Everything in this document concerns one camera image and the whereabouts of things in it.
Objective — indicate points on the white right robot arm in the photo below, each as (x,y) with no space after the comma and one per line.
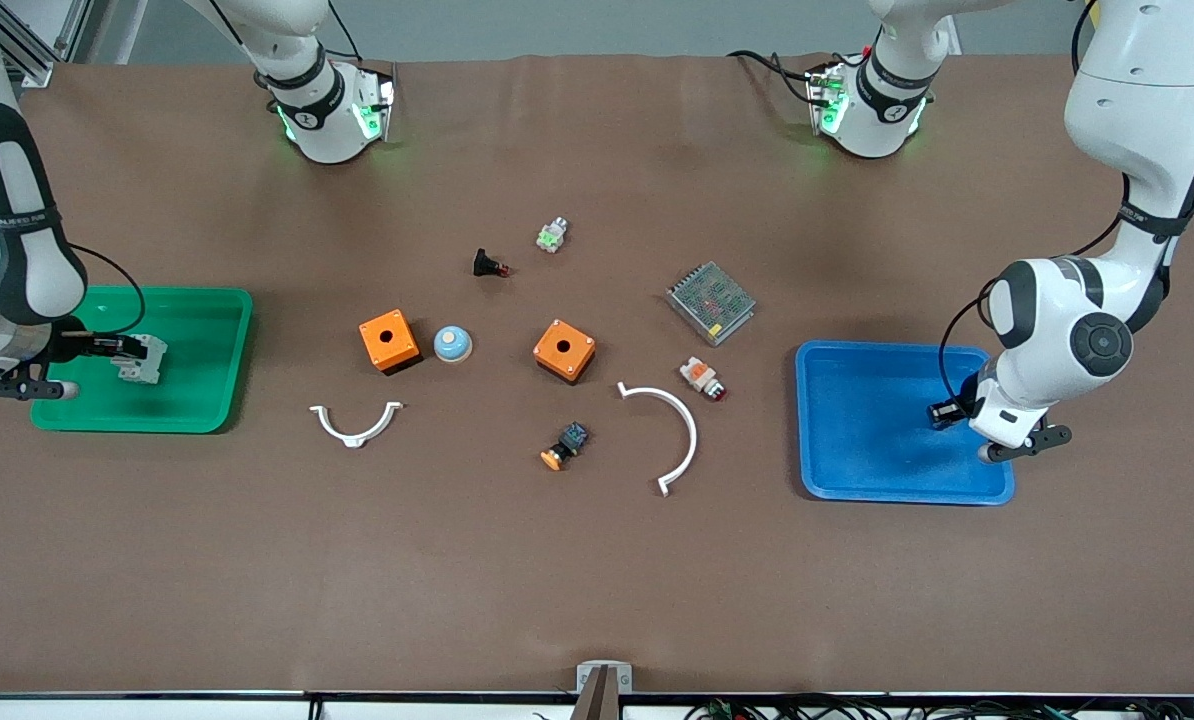
(17,250)

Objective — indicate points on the silver mesh power supply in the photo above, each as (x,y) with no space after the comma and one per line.
(712,303)

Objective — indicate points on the brown table mat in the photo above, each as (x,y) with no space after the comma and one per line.
(597,570)

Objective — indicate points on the blue dome push button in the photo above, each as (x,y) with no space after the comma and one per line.
(452,345)

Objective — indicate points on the small black blue capacitor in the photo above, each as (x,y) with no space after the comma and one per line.
(941,418)

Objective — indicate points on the black red indicator light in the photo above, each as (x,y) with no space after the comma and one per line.
(484,263)

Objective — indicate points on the orange button enclosure box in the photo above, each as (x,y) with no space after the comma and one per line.
(402,345)
(577,350)

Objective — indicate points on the white table edge rail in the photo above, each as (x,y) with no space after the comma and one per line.
(157,708)

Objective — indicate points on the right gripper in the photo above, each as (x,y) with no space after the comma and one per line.
(77,347)

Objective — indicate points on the blue plastic tray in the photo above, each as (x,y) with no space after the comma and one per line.
(877,430)

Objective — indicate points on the black yellow push button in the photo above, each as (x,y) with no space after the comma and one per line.
(569,440)

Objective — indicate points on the grey red circuit breaker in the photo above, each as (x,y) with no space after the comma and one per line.
(152,370)

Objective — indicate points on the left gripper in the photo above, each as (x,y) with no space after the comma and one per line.
(961,401)

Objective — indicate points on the white green indicator light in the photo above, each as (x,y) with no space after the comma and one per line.
(552,236)

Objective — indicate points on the green plastic tray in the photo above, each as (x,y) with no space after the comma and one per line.
(197,400)

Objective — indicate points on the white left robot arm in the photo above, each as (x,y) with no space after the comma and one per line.
(1137,100)

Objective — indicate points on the aluminium frame profile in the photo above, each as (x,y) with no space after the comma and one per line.
(32,55)

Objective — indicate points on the white orange red button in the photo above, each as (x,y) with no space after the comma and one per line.
(699,375)

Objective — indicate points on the grey metal table bracket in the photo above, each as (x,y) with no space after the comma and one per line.
(604,678)

